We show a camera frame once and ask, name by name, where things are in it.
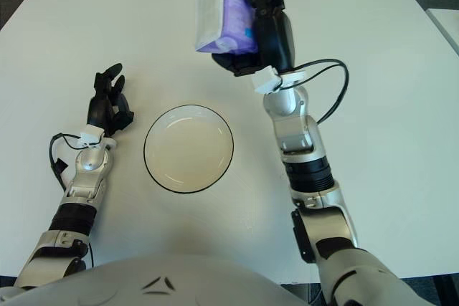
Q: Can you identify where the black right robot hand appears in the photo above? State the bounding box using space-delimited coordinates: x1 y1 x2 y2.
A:
211 0 297 77

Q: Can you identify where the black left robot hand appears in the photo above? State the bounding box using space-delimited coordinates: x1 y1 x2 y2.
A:
87 63 136 138

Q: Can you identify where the purple tissue paper pack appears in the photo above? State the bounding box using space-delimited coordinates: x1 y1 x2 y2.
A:
194 0 258 55

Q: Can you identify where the white plate with black rim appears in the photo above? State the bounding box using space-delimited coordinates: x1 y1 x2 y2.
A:
143 104 235 193

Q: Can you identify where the white side table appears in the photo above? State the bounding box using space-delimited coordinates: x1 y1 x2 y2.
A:
426 7 459 49

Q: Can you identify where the grey robot torso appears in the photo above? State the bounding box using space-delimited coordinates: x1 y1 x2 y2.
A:
0 252 323 306

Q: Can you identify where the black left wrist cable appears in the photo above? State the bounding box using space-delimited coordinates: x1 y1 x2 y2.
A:
49 133 90 192

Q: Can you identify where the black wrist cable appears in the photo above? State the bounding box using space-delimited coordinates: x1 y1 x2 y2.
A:
49 133 90 192
279 59 350 124

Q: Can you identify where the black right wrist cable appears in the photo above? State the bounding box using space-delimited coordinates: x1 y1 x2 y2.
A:
279 59 350 124

